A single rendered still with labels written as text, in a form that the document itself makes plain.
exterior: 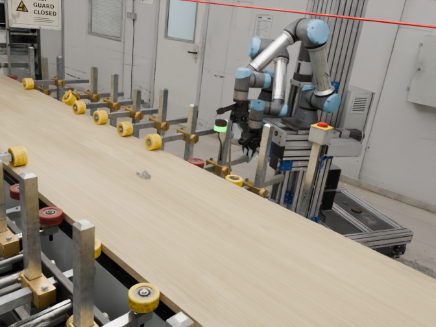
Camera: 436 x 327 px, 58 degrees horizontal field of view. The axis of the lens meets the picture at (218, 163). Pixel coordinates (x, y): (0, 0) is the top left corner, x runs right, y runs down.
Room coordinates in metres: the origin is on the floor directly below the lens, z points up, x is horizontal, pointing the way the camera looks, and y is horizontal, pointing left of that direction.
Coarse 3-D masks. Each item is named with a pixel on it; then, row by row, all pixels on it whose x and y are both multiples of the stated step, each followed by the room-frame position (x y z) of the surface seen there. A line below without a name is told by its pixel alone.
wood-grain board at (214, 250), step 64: (0, 128) 1.96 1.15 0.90; (64, 128) 2.09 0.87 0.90; (64, 192) 1.34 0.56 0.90; (128, 192) 1.41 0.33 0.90; (192, 192) 1.49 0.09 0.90; (128, 256) 0.99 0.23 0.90; (192, 256) 1.03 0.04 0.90; (256, 256) 1.08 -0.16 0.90; (320, 256) 1.12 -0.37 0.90; (384, 256) 1.18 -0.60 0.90; (192, 320) 0.77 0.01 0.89; (256, 320) 0.79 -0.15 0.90; (320, 320) 0.82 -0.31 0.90; (384, 320) 0.85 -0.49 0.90
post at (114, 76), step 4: (112, 76) 2.57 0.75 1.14; (116, 76) 2.57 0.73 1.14; (112, 80) 2.57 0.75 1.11; (116, 80) 2.58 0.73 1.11; (112, 84) 2.57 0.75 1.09; (116, 84) 2.58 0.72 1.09; (112, 88) 2.57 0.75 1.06; (116, 88) 2.58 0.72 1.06; (112, 92) 2.57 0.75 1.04; (116, 92) 2.58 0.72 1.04; (112, 96) 2.57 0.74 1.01; (116, 96) 2.58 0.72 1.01; (112, 100) 2.57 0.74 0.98; (116, 100) 2.58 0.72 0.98; (112, 120) 2.56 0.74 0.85; (116, 120) 2.58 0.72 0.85; (112, 124) 2.56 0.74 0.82; (116, 124) 2.58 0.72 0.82
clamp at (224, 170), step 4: (208, 160) 1.97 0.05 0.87; (216, 160) 1.98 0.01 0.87; (212, 164) 1.94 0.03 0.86; (216, 164) 1.93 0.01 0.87; (216, 168) 1.92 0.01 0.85; (220, 168) 1.91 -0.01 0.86; (224, 168) 1.90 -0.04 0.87; (228, 168) 1.91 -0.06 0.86; (216, 172) 1.92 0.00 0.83; (220, 172) 1.90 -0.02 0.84; (224, 172) 1.89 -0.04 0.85; (228, 172) 1.91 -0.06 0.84
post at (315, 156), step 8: (312, 152) 1.60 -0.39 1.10; (320, 152) 1.59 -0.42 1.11; (312, 160) 1.59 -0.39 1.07; (320, 160) 1.59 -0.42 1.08; (312, 168) 1.59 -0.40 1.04; (312, 176) 1.58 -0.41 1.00; (304, 184) 1.60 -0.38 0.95; (312, 184) 1.58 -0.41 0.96; (304, 192) 1.59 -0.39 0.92; (312, 192) 1.59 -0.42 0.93; (304, 200) 1.59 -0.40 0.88; (304, 208) 1.58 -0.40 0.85; (304, 216) 1.58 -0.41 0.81
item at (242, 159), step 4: (240, 156) 2.13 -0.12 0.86; (244, 156) 2.14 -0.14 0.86; (248, 156) 2.15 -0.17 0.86; (228, 160) 2.04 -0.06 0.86; (232, 160) 2.05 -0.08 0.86; (236, 160) 2.07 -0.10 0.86; (240, 160) 2.09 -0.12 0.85; (244, 160) 2.12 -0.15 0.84; (208, 164) 1.94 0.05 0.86; (228, 164) 2.02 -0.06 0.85; (232, 164) 2.04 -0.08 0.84; (236, 164) 2.07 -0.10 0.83; (204, 168) 1.88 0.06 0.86; (208, 168) 1.90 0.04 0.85; (212, 168) 1.92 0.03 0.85
